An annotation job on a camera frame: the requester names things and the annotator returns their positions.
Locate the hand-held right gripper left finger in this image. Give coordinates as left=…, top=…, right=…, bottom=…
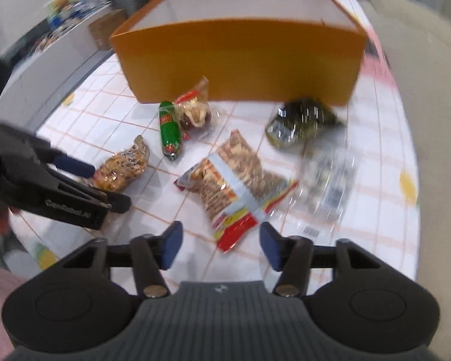
left=58, top=221, right=183, bottom=298

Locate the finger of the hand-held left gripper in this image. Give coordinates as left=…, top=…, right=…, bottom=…
left=56, top=175, right=133, bottom=215
left=26, top=135, right=97, bottom=178

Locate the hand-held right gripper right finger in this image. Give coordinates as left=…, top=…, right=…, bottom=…
left=259, top=222, right=384, bottom=298

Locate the clear packet of brown snack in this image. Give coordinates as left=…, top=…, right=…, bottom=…
left=84, top=135, right=151, bottom=192

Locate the peanut packet with red edge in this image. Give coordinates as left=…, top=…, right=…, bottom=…
left=174, top=130, right=299, bottom=254

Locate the clear packet of white candies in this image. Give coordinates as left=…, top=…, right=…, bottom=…
left=295, top=145, right=363, bottom=234

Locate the green sausage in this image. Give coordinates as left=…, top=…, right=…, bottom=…
left=158, top=100, right=183, bottom=162

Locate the clear packet of brown sticks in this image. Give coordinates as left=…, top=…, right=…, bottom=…
left=175, top=76, right=228, bottom=141

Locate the dark green seaweed packet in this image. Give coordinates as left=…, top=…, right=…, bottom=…
left=266, top=98, right=346, bottom=149

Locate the orange cardboard box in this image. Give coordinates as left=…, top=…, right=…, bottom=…
left=110, top=0, right=368, bottom=106

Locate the white television cabinet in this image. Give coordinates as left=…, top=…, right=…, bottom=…
left=0, top=19, right=115, bottom=128

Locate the checked lemon print tablecloth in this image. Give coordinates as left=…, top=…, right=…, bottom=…
left=9, top=0, right=422, bottom=282

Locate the brown cardboard box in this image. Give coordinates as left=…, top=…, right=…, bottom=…
left=88, top=8, right=128, bottom=51

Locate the teddy bear picture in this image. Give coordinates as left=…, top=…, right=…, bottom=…
left=45, top=0, right=83, bottom=27

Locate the beige sofa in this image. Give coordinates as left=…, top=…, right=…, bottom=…
left=355, top=0, right=451, bottom=282

